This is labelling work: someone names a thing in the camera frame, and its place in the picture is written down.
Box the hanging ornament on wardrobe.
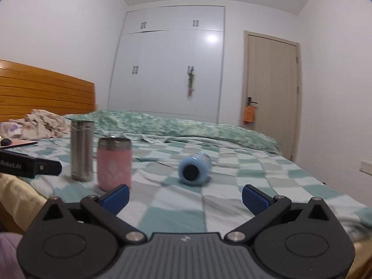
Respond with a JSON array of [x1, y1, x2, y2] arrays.
[[187, 66, 195, 99]]

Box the green floral quilt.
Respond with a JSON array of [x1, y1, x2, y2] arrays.
[[64, 110, 280, 154]]

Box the pink steel tumbler cup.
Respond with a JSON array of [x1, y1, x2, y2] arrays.
[[96, 137, 132, 192]]

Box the white wardrobe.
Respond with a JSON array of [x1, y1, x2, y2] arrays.
[[108, 5, 224, 123]]

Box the tall stainless steel cup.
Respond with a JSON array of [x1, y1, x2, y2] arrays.
[[70, 120, 94, 182]]

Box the orange wooden headboard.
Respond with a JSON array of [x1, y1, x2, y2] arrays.
[[1, 60, 96, 122]]

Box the beige crumpled clothing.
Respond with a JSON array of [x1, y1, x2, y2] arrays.
[[10, 109, 71, 140]]

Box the black computer mouse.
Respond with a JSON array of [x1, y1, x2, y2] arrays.
[[0, 138, 12, 147]]

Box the light blue cartoon cup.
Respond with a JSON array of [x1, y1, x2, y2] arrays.
[[178, 152, 213, 186]]

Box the beige wooden door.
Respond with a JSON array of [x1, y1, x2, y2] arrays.
[[240, 31, 302, 161]]

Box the orange bag on door handle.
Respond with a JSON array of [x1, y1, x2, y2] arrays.
[[243, 105, 255, 125]]

